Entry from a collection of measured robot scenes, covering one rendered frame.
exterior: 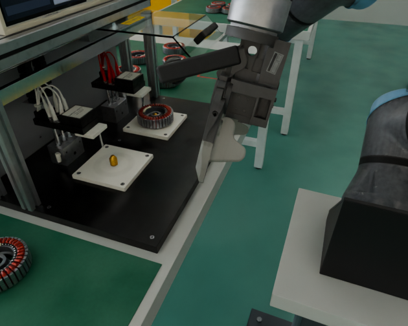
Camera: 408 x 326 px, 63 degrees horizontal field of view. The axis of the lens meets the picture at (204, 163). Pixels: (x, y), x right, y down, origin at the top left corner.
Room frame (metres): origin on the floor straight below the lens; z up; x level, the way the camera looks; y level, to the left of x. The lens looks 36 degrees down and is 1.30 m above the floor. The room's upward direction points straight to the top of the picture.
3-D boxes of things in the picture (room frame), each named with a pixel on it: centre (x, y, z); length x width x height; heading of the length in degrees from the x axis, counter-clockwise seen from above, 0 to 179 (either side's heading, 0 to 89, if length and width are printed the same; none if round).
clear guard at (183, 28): (0.99, 0.14, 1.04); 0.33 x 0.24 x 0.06; 70
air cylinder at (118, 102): (0.98, 0.29, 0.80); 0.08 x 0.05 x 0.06; 160
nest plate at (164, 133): (0.93, 0.15, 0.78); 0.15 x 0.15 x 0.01; 70
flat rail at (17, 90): (0.85, 0.29, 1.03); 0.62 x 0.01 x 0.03; 160
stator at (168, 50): (1.69, 0.15, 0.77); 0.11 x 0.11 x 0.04
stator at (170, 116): (0.93, 0.15, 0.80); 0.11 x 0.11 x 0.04
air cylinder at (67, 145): (0.75, 0.37, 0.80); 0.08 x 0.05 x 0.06; 160
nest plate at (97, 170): (0.70, 0.23, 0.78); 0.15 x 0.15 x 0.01; 70
